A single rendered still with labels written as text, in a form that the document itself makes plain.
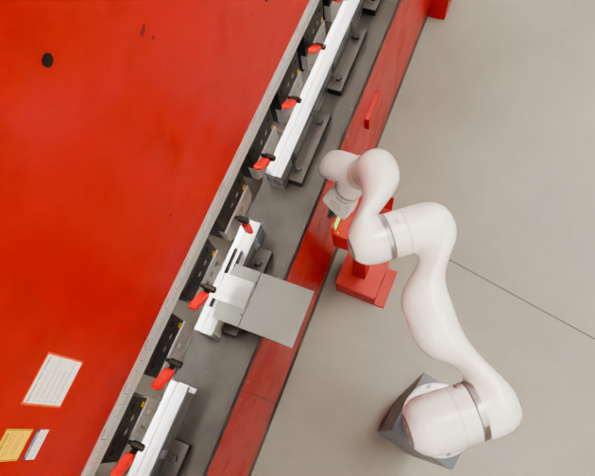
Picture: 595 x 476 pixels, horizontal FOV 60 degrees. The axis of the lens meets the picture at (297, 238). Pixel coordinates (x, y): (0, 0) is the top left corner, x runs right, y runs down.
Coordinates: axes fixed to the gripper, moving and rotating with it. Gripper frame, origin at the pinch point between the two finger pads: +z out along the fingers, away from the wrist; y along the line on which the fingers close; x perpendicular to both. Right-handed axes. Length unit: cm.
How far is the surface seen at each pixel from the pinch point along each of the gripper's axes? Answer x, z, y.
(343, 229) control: 3.7, 9.9, 5.7
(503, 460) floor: 7, 65, 122
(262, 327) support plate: -45.7, -2.5, 11.0
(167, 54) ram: -45, -80, -29
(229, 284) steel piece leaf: -43.1, 0.4, -5.5
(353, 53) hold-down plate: 53, -5, -39
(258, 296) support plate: -39.8, -2.2, 3.5
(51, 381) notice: -92, -58, -4
